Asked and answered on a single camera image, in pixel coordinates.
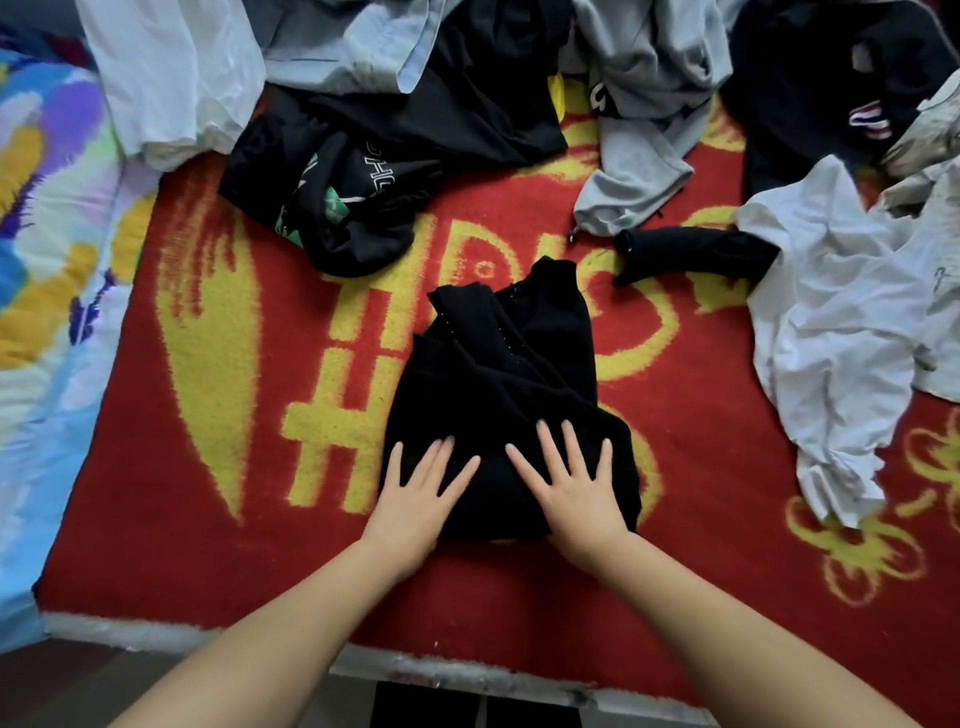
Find person's right hand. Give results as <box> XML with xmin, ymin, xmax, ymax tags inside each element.
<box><xmin>504</xmin><ymin>418</ymin><xmax>632</xmax><ymax>572</ymax></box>

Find person's left hand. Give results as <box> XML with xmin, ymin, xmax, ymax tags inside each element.
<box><xmin>360</xmin><ymin>435</ymin><xmax>483</xmax><ymax>579</ymax></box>

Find black pants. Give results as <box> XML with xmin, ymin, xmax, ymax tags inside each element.
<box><xmin>382</xmin><ymin>255</ymin><xmax>644</xmax><ymax>545</ymax></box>

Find black printed t-shirt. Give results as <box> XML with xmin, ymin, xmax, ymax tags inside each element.
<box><xmin>220</xmin><ymin>105</ymin><xmax>447</xmax><ymax>281</ymax></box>

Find pile of mixed clothes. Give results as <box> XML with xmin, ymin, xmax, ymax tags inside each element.
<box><xmin>75</xmin><ymin>0</ymin><xmax>960</xmax><ymax>404</ymax></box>

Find person's left forearm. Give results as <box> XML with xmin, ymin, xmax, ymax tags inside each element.
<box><xmin>112</xmin><ymin>540</ymin><xmax>422</xmax><ymax>728</ymax></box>

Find person's right forearm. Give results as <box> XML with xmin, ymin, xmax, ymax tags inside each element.
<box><xmin>585</xmin><ymin>528</ymin><xmax>920</xmax><ymax>728</ymax></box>

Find person's black trousers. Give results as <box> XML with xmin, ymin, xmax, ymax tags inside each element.
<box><xmin>367</xmin><ymin>682</ymin><xmax>587</xmax><ymax>728</ymax></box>

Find white bed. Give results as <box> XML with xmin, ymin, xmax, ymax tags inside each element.
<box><xmin>0</xmin><ymin>0</ymin><xmax>960</xmax><ymax>728</ymax></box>

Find red bedsheet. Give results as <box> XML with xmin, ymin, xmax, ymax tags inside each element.
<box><xmin>33</xmin><ymin>60</ymin><xmax>960</xmax><ymax>728</ymax></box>

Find colourful patterned pillow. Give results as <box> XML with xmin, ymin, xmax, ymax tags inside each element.
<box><xmin>0</xmin><ymin>45</ymin><xmax>164</xmax><ymax>654</ymax></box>

